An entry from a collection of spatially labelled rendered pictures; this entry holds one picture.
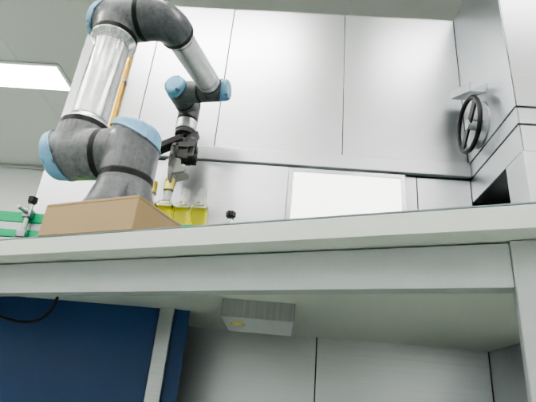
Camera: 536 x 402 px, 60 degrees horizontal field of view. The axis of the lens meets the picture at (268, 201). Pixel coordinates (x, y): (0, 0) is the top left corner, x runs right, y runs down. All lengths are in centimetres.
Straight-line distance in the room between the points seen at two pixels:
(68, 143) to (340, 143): 109
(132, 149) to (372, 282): 58
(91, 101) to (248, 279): 62
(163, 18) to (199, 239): 71
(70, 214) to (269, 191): 91
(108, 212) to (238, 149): 98
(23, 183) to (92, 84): 458
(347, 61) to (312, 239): 149
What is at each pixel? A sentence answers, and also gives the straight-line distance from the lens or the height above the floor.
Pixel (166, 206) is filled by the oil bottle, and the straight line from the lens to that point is 155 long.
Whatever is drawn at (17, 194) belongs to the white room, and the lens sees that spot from 571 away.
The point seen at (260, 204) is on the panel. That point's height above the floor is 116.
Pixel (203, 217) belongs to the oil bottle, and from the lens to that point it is 151.
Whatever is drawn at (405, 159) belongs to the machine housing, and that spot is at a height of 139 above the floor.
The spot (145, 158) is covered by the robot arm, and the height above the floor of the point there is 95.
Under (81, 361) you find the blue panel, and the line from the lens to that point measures 138.
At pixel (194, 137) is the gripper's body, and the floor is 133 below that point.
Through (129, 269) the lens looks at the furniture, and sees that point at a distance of 87.
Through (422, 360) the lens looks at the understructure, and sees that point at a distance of 164.
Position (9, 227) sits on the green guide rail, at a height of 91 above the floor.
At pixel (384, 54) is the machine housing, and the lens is 215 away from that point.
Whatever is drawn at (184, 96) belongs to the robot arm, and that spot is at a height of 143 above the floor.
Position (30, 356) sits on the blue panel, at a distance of 143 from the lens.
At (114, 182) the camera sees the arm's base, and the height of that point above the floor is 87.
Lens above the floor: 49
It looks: 24 degrees up
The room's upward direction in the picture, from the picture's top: 5 degrees clockwise
